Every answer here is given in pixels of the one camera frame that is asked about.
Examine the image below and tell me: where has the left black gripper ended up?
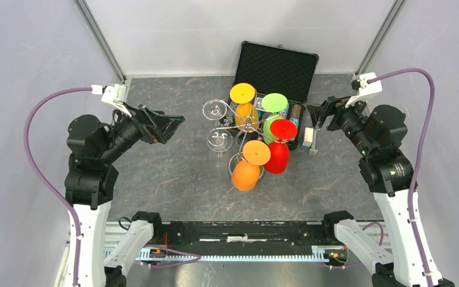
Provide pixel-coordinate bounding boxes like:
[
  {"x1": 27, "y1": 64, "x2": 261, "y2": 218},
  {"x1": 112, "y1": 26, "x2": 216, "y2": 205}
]
[{"x1": 100, "y1": 100, "x2": 185, "y2": 162}]

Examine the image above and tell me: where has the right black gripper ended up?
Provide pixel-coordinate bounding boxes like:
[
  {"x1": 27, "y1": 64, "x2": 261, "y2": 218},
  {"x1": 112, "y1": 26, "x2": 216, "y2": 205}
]
[{"x1": 307, "y1": 91, "x2": 376, "y2": 155}]

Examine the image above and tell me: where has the red plastic wine glass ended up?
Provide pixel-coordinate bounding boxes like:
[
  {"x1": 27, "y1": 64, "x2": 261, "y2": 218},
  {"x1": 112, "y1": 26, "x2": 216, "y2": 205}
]
[{"x1": 264, "y1": 119, "x2": 298, "y2": 174}]

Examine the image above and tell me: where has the green plastic wine glass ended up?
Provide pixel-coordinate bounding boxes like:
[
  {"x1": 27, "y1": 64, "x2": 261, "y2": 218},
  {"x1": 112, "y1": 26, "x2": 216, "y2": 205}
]
[{"x1": 261, "y1": 93, "x2": 288, "y2": 144}]

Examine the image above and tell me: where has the clear wine glass front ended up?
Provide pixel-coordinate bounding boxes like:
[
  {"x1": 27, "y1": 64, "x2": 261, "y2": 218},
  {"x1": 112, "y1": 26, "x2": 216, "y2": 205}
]
[{"x1": 206, "y1": 128, "x2": 233, "y2": 158}]

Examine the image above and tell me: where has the clear wine glass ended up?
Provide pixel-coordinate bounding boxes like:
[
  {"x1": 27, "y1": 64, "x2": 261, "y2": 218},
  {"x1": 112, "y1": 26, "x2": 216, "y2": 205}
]
[
  {"x1": 202, "y1": 99, "x2": 228, "y2": 121},
  {"x1": 206, "y1": 128, "x2": 233, "y2": 158}
]

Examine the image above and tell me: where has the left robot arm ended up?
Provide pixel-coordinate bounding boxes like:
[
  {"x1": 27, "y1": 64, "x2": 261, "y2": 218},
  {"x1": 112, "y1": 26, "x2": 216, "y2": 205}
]
[{"x1": 65, "y1": 105, "x2": 184, "y2": 286}]

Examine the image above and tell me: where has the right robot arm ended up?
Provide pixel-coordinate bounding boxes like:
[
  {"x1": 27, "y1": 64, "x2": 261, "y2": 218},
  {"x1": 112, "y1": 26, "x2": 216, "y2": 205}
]
[{"x1": 307, "y1": 97, "x2": 452, "y2": 286}]

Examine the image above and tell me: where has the clear wine glass rear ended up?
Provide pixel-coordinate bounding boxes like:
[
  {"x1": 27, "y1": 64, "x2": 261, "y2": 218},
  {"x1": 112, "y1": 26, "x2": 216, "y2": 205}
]
[{"x1": 202, "y1": 99, "x2": 228, "y2": 121}]

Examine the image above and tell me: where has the yellow plastic wine glass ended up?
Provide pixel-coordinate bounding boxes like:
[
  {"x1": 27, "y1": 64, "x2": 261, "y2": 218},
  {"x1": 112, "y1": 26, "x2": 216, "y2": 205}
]
[{"x1": 230, "y1": 83, "x2": 259, "y2": 131}]

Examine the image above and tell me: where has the chrome wine glass rack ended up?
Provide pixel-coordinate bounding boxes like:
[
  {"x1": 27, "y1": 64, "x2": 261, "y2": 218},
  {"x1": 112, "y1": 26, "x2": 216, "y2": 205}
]
[{"x1": 212, "y1": 99, "x2": 293, "y2": 183}]

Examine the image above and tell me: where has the orange plastic wine glass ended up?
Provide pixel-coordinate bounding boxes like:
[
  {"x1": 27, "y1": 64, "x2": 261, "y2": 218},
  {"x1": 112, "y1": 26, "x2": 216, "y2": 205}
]
[{"x1": 231, "y1": 140, "x2": 271, "y2": 191}]

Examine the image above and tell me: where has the white toy brick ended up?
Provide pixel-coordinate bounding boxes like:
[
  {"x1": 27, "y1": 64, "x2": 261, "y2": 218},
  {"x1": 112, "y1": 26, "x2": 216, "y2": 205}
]
[{"x1": 301, "y1": 127, "x2": 314, "y2": 149}]

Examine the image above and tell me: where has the grey toy brick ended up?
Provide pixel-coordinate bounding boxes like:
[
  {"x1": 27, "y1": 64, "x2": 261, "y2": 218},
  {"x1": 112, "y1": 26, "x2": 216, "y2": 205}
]
[{"x1": 309, "y1": 129, "x2": 319, "y2": 155}]

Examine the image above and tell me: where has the black poker chip case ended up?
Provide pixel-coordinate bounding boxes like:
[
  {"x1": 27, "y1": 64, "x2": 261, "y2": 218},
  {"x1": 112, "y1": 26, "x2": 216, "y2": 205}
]
[{"x1": 220, "y1": 41, "x2": 319, "y2": 150}]

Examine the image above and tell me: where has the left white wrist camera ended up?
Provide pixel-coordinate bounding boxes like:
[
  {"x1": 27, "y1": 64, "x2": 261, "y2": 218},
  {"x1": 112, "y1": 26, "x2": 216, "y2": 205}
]
[{"x1": 91, "y1": 84, "x2": 132, "y2": 117}]

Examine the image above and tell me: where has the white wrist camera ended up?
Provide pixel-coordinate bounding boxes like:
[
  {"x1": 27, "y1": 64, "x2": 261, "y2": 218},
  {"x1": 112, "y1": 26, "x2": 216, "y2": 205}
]
[
  {"x1": 345, "y1": 72, "x2": 383, "y2": 108},
  {"x1": 91, "y1": 84, "x2": 132, "y2": 117}
]

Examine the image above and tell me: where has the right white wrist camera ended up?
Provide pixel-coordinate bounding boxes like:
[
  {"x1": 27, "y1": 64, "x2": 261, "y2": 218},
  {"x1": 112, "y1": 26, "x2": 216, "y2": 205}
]
[{"x1": 345, "y1": 72, "x2": 383, "y2": 108}]

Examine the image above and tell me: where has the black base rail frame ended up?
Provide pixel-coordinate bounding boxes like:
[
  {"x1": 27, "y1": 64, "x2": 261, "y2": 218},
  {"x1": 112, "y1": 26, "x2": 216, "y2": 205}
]
[{"x1": 65, "y1": 210, "x2": 391, "y2": 274}]

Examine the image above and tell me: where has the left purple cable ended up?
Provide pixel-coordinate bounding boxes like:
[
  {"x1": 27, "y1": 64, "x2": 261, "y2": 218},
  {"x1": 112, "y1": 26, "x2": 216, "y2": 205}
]
[{"x1": 23, "y1": 87, "x2": 94, "y2": 287}]

